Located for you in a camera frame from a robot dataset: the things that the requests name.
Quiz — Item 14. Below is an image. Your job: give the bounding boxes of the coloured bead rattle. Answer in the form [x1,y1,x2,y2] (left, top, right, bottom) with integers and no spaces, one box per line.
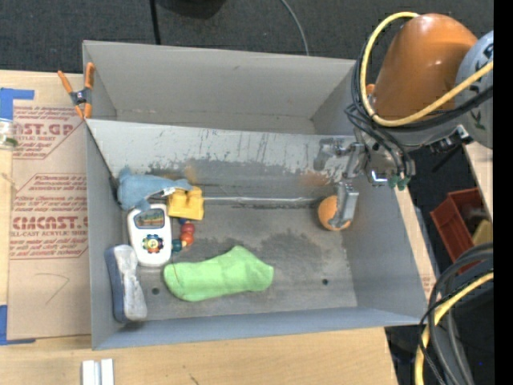
[172,219,196,254]

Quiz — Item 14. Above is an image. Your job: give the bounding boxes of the grey metal bin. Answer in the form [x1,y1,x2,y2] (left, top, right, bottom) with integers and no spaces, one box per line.
[82,40,430,351]

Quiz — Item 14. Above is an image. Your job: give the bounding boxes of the blue and white sponge brush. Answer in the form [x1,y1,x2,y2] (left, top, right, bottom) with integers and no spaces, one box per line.
[104,244,148,324]

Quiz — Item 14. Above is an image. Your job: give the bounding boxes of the light green cloth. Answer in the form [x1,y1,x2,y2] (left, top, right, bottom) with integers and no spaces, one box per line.
[163,245,275,303]

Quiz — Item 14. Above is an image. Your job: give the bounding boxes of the yellow toy block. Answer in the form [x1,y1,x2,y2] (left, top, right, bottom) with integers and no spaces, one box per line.
[167,186,205,221]

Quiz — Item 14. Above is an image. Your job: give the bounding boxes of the orange ball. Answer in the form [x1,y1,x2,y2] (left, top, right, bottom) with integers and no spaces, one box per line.
[317,194,353,233]

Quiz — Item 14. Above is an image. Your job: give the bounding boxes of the light blue cloth toy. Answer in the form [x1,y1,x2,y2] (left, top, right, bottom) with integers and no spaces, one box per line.
[116,166,194,212]

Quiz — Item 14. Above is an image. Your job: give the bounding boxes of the brown cardboard board red print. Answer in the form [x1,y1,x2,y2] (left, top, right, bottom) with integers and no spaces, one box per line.
[0,69,94,341]

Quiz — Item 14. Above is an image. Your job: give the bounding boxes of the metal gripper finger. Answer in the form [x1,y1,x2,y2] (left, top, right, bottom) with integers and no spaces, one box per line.
[313,137,350,172]
[333,181,360,229]

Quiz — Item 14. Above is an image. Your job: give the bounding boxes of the white toy music player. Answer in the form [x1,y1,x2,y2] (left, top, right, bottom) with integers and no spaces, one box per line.
[127,203,173,269]

